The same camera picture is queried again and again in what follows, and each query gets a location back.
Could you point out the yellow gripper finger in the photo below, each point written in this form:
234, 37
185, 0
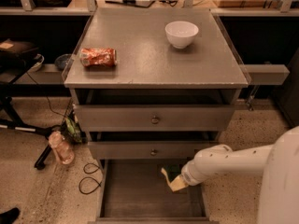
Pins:
178, 183

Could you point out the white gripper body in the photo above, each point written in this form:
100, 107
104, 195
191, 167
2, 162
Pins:
189, 174

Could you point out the yellow green sponge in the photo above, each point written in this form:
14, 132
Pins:
170, 172

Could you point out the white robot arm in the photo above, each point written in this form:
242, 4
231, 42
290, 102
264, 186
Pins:
278, 164

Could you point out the grey bottom drawer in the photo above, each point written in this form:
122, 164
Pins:
136, 192

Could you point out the grey drawer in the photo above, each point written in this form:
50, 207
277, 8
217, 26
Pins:
153, 111
136, 192
149, 145

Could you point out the grey middle drawer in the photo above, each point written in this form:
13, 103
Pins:
149, 145

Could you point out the grey drawer cabinet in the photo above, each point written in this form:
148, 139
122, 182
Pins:
147, 61

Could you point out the grey top drawer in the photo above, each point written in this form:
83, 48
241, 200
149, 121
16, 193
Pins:
153, 111

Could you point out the clear plastic bottle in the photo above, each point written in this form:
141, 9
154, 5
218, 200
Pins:
61, 148

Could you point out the green snack bag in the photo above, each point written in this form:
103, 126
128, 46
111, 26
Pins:
73, 130

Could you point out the white ceramic bowl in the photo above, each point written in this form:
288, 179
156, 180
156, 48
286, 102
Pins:
180, 34

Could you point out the crushed orange soda can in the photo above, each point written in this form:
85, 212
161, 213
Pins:
98, 57

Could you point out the dark bowl on shelf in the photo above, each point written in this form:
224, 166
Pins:
63, 61

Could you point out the black tripod stand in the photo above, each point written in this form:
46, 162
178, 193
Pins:
17, 124

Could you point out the black shoe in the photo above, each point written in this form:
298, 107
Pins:
9, 216

